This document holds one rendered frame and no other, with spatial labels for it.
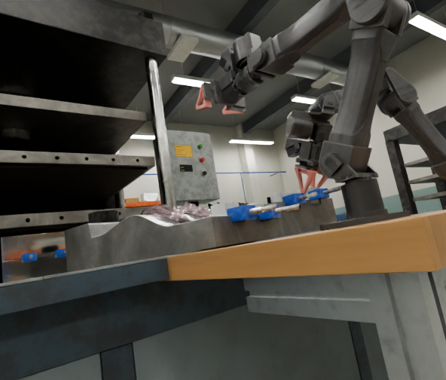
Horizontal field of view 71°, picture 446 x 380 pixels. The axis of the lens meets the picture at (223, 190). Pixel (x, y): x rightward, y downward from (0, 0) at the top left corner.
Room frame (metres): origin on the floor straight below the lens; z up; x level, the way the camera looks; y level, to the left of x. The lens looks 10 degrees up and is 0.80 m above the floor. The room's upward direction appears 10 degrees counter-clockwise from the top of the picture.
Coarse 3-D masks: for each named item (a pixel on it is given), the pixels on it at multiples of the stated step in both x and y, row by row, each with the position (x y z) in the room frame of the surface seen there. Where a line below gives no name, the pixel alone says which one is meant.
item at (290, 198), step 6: (282, 192) 0.85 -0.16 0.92; (288, 192) 0.86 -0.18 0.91; (312, 192) 0.79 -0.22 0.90; (276, 198) 0.86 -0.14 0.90; (282, 198) 0.85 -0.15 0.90; (288, 198) 0.83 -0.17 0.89; (294, 198) 0.82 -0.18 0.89; (300, 198) 0.82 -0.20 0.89; (306, 198) 0.81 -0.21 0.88; (288, 204) 0.84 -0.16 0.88
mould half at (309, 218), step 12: (264, 204) 0.84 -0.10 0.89; (312, 204) 0.91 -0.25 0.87; (324, 204) 0.94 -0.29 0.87; (288, 216) 0.84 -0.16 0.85; (300, 216) 0.87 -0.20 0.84; (312, 216) 0.90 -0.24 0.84; (324, 216) 0.93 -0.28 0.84; (288, 228) 0.83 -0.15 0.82; (300, 228) 0.86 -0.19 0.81; (312, 228) 0.89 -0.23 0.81
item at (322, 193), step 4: (308, 188) 0.92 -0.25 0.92; (312, 188) 0.93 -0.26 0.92; (320, 188) 0.89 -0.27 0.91; (324, 188) 0.90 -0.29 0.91; (332, 188) 0.87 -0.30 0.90; (336, 188) 0.86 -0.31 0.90; (340, 188) 0.85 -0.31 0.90; (300, 192) 0.93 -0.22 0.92; (308, 192) 0.91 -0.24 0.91; (320, 192) 0.88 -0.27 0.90; (324, 192) 0.89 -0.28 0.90; (328, 192) 0.88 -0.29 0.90; (332, 192) 0.87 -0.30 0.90; (316, 196) 0.89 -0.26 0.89; (320, 196) 0.88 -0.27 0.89; (324, 196) 0.89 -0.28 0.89; (328, 196) 0.91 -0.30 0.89; (312, 200) 0.91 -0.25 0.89; (316, 200) 0.92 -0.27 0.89
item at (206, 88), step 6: (204, 84) 0.77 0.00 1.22; (210, 84) 0.78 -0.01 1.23; (204, 90) 0.77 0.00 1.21; (210, 90) 0.79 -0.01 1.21; (204, 96) 0.77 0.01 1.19; (210, 96) 0.78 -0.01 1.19; (198, 102) 0.83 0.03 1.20; (204, 102) 0.78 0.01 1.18; (210, 102) 0.79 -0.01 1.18; (198, 108) 0.83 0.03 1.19; (204, 108) 0.80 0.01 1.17
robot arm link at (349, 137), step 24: (384, 24) 0.46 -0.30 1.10; (360, 48) 0.50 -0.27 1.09; (384, 48) 0.49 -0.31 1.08; (360, 72) 0.51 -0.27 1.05; (384, 72) 0.52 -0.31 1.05; (360, 96) 0.52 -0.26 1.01; (336, 120) 0.56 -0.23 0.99; (360, 120) 0.53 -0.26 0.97; (336, 144) 0.56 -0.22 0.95; (360, 144) 0.55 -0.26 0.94; (360, 168) 0.57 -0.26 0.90
